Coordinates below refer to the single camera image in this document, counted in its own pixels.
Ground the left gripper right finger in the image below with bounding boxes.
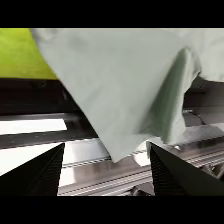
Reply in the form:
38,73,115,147
146,141,224,197

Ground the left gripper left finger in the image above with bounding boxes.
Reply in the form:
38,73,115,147
0,142,66,197

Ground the pale green T-shirt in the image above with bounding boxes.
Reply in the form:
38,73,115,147
29,27,224,164

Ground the silver frame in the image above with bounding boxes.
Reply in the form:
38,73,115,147
57,114,224,197

